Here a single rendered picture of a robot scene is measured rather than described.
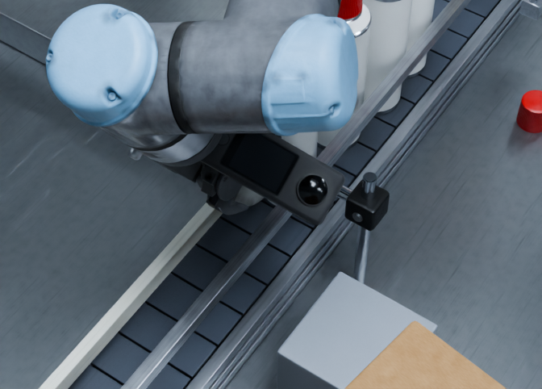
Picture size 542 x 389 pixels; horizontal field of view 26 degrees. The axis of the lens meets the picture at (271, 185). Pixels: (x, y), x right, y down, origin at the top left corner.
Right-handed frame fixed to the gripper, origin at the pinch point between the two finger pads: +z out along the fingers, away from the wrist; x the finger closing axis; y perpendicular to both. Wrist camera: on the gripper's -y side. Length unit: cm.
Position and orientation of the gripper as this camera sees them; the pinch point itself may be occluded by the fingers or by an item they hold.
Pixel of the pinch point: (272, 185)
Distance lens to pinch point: 107.1
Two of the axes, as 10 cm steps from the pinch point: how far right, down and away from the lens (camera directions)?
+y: -8.3, -4.4, 3.5
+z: 2.8, 2.1, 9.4
